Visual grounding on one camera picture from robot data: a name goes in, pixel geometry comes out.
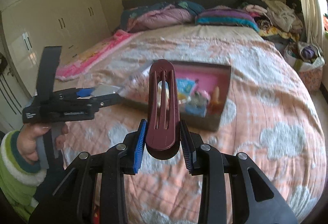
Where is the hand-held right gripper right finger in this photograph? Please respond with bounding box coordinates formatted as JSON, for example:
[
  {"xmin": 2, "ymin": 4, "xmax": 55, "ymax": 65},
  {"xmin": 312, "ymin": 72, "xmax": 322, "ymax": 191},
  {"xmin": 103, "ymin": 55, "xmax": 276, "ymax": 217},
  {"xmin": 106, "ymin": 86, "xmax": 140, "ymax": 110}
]
[{"xmin": 179, "ymin": 119, "xmax": 299, "ymax": 224}]

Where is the pink fluffy hair tie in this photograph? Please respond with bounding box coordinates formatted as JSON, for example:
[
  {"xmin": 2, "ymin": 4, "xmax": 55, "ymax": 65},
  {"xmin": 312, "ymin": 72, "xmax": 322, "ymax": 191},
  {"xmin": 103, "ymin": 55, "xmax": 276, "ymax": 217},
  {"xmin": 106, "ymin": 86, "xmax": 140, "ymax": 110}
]
[{"xmin": 190, "ymin": 89, "xmax": 212, "ymax": 108}]

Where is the pink printed blanket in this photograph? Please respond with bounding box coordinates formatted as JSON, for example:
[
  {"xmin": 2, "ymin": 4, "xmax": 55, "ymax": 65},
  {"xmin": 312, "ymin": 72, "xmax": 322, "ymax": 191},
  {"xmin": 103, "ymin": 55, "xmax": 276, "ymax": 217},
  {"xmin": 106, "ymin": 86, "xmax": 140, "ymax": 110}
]
[{"xmin": 55, "ymin": 29, "xmax": 140, "ymax": 81}]

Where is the pile of clothes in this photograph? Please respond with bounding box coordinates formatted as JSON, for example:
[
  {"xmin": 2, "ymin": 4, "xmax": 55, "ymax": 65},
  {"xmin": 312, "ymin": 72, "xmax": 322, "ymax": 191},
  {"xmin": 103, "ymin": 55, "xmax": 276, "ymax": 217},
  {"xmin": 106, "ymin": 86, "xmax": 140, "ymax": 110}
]
[{"xmin": 238, "ymin": 0, "xmax": 308, "ymax": 42}]

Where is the pink and teal quilt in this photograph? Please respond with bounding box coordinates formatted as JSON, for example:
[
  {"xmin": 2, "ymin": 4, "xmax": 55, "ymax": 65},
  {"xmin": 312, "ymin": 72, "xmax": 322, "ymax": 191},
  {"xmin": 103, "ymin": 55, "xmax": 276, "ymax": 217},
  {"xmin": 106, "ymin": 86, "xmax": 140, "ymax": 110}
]
[{"xmin": 120, "ymin": 0, "xmax": 205, "ymax": 33}]

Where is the small clear plastic bag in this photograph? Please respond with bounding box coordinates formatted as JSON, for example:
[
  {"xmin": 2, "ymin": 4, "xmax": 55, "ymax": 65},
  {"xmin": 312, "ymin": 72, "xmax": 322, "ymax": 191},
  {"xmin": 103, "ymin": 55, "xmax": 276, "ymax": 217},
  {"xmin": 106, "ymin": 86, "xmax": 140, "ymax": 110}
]
[{"xmin": 91, "ymin": 83, "xmax": 122, "ymax": 99}]

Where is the orange jewelry piece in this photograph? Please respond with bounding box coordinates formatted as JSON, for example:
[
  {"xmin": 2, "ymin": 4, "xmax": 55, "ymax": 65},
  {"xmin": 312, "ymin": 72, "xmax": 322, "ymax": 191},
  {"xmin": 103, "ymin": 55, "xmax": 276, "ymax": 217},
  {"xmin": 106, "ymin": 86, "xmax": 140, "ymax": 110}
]
[{"xmin": 211, "ymin": 86, "xmax": 223, "ymax": 112}]

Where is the purple and teal striped pillow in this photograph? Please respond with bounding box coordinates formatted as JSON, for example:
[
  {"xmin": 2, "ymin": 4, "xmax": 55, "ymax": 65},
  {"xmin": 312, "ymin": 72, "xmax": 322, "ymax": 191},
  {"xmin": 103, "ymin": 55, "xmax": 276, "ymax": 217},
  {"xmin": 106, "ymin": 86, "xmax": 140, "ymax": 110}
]
[{"xmin": 195, "ymin": 7, "xmax": 259, "ymax": 32}]

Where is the floral fabric bag with clothes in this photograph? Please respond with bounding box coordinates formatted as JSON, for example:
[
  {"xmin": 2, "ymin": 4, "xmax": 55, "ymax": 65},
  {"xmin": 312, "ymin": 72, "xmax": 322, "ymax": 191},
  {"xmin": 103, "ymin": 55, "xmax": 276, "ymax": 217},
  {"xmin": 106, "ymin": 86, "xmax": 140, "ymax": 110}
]
[{"xmin": 283, "ymin": 41, "xmax": 325, "ymax": 92}]

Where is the cream wardrobe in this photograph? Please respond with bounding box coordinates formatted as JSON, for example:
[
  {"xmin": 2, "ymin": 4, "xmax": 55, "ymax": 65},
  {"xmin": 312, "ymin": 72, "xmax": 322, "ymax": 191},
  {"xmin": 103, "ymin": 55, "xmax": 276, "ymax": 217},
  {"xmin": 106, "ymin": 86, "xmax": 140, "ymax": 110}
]
[{"xmin": 0, "ymin": 0, "xmax": 112, "ymax": 122}]

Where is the crumpled clear plastic bag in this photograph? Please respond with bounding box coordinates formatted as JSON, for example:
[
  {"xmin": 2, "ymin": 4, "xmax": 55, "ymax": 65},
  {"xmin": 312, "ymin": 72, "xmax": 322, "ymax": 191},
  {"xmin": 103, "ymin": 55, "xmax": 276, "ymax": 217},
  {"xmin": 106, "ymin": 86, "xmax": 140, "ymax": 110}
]
[{"xmin": 127, "ymin": 64, "xmax": 151, "ymax": 86}]

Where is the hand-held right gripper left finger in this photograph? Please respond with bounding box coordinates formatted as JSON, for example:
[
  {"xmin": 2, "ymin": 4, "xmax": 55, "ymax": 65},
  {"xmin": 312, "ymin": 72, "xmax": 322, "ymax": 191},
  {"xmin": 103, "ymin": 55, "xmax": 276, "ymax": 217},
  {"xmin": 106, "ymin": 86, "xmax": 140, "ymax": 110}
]
[{"xmin": 28, "ymin": 119, "xmax": 148, "ymax": 224}]

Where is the maroon hair clip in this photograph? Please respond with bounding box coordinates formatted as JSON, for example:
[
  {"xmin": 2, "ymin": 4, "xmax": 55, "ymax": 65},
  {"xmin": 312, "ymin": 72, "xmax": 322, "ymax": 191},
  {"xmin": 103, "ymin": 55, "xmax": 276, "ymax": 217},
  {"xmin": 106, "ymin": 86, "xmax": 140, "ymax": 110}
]
[{"xmin": 146, "ymin": 59, "xmax": 181, "ymax": 160}]

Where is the person's left hand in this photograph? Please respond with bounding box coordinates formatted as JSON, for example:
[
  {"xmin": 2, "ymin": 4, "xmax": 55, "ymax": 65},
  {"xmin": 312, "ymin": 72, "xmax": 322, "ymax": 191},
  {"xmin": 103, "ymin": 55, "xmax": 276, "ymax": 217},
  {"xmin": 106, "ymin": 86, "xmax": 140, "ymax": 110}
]
[{"xmin": 17, "ymin": 124, "xmax": 69, "ymax": 163}]

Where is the grey box with pink lining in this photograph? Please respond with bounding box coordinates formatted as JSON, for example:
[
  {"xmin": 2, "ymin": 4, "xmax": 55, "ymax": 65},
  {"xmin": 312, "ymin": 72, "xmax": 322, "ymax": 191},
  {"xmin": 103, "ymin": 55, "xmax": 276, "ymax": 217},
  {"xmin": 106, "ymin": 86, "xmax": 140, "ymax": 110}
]
[{"xmin": 123, "ymin": 60, "xmax": 232, "ymax": 133}]

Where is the window with dark frame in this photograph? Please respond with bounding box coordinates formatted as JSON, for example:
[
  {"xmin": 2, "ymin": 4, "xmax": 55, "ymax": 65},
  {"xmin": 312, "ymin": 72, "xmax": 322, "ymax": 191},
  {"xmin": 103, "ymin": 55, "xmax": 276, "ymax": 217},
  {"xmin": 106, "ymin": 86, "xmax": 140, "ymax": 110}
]
[{"xmin": 316, "ymin": 0, "xmax": 328, "ymax": 32}]

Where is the clear bag with yellow jewelry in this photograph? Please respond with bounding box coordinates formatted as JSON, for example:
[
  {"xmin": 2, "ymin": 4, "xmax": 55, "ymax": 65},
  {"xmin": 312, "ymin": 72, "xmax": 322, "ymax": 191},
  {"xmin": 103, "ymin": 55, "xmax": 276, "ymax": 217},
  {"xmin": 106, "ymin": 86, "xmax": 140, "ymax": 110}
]
[{"xmin": 157, "ymin": 81, "xmax": 172, "ymax": 108}]

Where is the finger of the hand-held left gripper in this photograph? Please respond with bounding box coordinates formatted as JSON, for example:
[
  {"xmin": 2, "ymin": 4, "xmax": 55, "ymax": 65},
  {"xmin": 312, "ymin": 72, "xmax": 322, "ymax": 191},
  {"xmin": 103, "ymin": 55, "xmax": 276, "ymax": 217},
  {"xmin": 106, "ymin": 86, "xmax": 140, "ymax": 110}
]
[
  {"xmin": 55, "ymin": 87, "xmax": 95, "ymax": 100},
  {"xmin": 77, "ymin": 93, "xmax": 124, "ymax": 113}
]

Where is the blue printed card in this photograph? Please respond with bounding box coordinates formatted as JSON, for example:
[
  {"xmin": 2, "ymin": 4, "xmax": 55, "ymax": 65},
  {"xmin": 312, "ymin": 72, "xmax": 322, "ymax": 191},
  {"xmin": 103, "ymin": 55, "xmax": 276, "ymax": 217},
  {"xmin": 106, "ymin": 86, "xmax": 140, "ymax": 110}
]
[{"xmin": 177, "ymin": 78, "xmax": 198, "ymax": 97}]

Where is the person's left forearm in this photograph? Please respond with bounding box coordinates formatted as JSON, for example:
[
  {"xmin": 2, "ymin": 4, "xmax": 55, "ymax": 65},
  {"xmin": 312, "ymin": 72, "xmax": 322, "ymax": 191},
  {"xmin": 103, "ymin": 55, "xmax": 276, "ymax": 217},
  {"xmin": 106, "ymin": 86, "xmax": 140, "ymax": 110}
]
[{"xmin": 0, "ymin": 130, "xmax": 48, "ymax": 214}]

